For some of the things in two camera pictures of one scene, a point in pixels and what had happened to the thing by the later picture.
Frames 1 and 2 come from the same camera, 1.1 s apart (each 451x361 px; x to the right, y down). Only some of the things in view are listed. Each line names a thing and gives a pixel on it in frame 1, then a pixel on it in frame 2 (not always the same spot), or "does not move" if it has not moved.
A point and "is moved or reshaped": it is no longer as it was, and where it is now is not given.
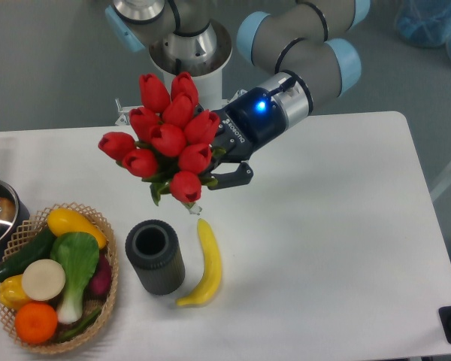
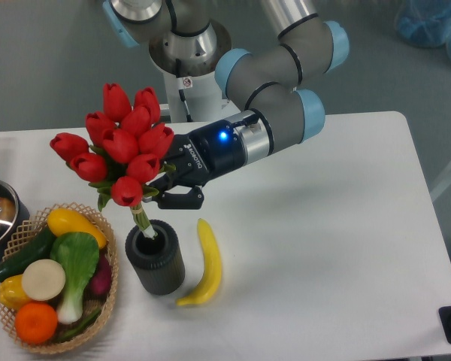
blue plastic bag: x=427 y=23 does not move
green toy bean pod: x=80 y=327 does not move
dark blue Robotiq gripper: x=252 y=120 to x=199 y=155
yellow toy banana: x=212 y=276 does not move
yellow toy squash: x=62 y=220 does not move
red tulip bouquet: x=170 y=141 is moved or reshaped
